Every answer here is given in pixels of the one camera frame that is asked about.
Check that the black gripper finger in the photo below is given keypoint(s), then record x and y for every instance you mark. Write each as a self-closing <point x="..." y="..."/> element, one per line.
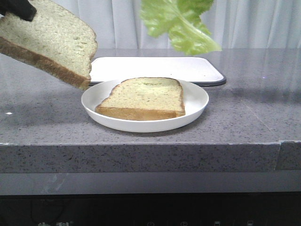
<point x="21" y="8"/>

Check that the white round plate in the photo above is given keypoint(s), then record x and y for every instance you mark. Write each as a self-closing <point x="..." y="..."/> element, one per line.
<point x="195" y="101"/>

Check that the bread slice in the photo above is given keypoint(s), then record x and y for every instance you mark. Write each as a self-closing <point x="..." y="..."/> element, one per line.
<point x="144" y="99"/>
<point x="55" y="41"/>

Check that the green lettuce leaf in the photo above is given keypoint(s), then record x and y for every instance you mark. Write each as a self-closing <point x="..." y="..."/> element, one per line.
<point x="181" y="20"/>

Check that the white curtain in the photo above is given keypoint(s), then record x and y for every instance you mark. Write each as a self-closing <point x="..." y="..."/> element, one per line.
<point x="232" y="23"/>

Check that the white cutting board grey rim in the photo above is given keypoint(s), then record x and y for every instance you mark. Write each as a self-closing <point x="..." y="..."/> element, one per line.
<point x="192" y="69"/>

